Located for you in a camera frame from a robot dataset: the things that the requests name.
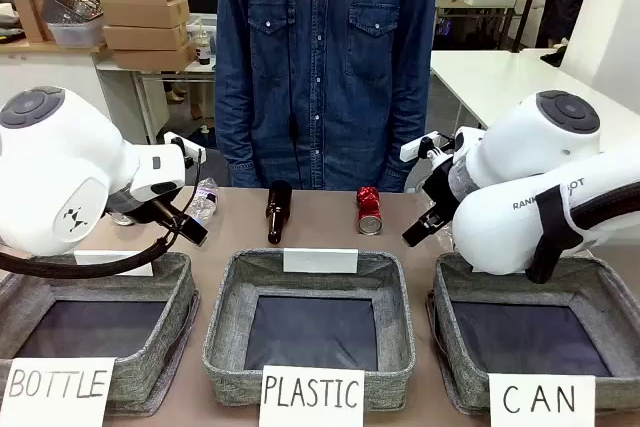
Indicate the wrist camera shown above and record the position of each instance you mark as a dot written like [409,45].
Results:
[425,146]
[187,154]

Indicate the person in denim shirt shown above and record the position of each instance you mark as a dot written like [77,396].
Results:
[325,72]

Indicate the grey basket with plastic sign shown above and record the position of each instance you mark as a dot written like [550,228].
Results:
[230,307]

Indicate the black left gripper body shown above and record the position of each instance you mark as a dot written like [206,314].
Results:
[167,214]

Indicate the black mesh basket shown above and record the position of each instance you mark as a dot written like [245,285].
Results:
[75,4]

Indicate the grey basket with can sign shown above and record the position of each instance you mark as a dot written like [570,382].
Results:
[450,322]

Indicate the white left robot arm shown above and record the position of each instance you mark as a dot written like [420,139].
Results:
[60,172]

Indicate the white desk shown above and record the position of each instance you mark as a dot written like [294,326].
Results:
[150,74]

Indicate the clear plastic storage box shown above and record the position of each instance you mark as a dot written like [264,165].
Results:
[80,33]

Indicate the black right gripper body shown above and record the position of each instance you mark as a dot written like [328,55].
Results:
[439,194]

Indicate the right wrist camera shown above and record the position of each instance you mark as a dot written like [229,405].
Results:
[425,146]

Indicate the flat cardboard box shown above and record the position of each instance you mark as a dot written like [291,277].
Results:
[145,14]
[155,58]
[145,38]

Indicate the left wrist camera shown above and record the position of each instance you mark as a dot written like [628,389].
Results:
[187,154]

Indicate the white CAN paper sign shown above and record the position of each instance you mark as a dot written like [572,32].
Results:
[542,402]

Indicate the blank white card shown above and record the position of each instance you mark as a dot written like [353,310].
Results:
[100,257]
[505,272]
[320,261]

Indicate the brown glass bottle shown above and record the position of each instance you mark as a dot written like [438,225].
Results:
[278,207]

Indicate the crushed clear plastic bottle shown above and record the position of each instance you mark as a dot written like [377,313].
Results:
[205,197]

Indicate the person's right forearm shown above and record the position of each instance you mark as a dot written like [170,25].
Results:
[240,147]

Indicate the white BOTTLE paper sign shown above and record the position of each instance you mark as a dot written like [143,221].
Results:
[55,392]

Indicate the white side table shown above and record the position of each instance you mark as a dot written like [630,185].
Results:
[500,82]

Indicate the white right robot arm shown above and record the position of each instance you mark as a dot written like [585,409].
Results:
[500,227]

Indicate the small brown cardboard box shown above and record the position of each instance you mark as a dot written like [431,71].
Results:
[30,17]

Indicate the dark liquid bottle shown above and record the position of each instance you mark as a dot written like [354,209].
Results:
[203,52]

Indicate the grey basket with bottle sign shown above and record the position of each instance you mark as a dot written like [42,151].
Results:
[170,297]

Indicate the person's left forearm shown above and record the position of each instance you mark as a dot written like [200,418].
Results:
[406,147]

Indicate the crushed red cola can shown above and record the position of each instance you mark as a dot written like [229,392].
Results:
[370,212]

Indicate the white PLASTIC paper sign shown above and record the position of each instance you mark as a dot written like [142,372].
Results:
[312,397]

